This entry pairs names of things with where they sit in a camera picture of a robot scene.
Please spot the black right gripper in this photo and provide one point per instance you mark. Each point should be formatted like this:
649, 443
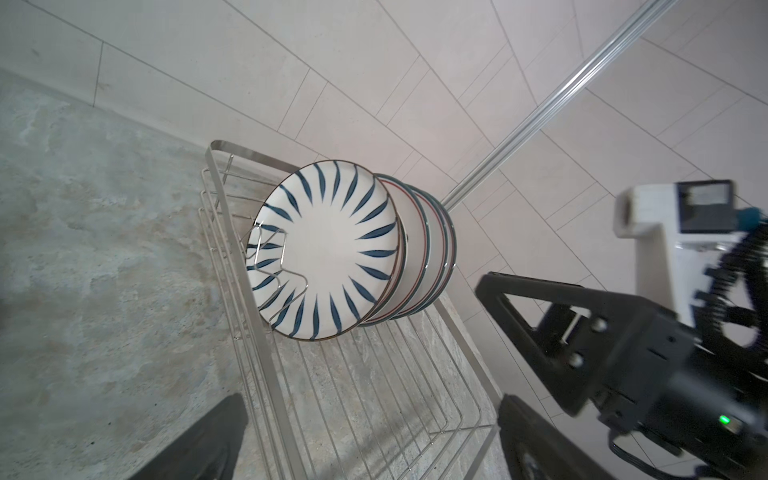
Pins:
643, 369

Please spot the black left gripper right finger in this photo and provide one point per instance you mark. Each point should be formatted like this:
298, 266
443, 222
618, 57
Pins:
535, 449

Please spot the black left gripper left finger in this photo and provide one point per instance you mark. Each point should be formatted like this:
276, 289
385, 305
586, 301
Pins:
209, 449

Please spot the white blue leaf plate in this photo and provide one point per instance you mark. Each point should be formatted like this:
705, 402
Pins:
323, 250

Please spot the large red characters plate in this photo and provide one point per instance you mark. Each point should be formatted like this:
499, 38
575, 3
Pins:
447, 235

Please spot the white plate red characters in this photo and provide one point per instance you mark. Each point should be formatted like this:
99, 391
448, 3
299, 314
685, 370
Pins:
410, 211

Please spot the white plate orange sunburst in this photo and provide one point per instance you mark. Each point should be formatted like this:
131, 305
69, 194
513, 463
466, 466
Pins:
395, 291

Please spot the metal wire dish rack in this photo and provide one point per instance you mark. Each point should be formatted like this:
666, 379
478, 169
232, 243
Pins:
404, 399

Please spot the aluminium corner post right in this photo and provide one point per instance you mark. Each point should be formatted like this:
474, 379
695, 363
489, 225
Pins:
635, 26

